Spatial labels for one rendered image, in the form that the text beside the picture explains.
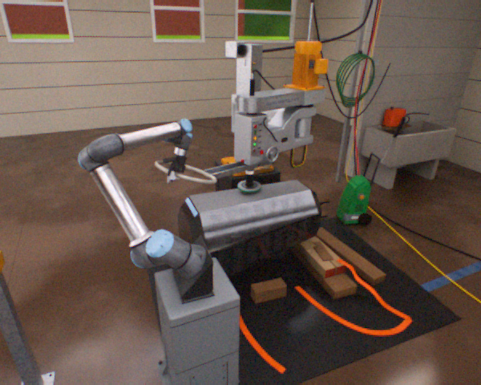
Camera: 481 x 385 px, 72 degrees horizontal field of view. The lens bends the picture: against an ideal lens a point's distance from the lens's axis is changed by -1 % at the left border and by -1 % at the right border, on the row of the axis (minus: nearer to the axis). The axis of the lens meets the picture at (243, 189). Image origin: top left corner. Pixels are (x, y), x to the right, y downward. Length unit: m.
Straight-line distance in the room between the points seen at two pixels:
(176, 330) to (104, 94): 7.20
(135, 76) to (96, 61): 0.86
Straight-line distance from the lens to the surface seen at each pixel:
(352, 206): 4.26
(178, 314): 1.86
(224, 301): 1.91
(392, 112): 5.65
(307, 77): 3.19
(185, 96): 8.91
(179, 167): 2.35
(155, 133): 1.98
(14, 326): 2.44
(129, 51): 8.54
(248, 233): 2.81
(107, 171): 1.89
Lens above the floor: 2.18
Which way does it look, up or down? 26 degrees down
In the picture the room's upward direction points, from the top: 1 degrees clockwise
